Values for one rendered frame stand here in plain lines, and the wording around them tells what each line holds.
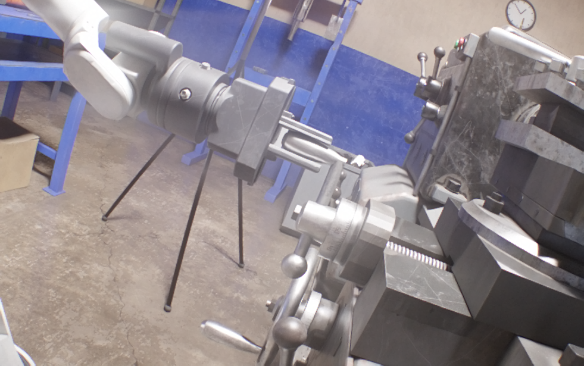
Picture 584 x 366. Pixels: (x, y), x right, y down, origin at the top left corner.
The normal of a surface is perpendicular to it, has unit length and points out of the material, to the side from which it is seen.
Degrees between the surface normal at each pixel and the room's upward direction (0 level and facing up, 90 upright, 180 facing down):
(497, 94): 90
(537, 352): 0
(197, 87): 63
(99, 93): 124
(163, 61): 114
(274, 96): 78
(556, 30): 90
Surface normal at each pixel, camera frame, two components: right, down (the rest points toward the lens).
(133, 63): 0.25, -0.68
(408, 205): -0.11, 0.13
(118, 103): -0.30, 0.63
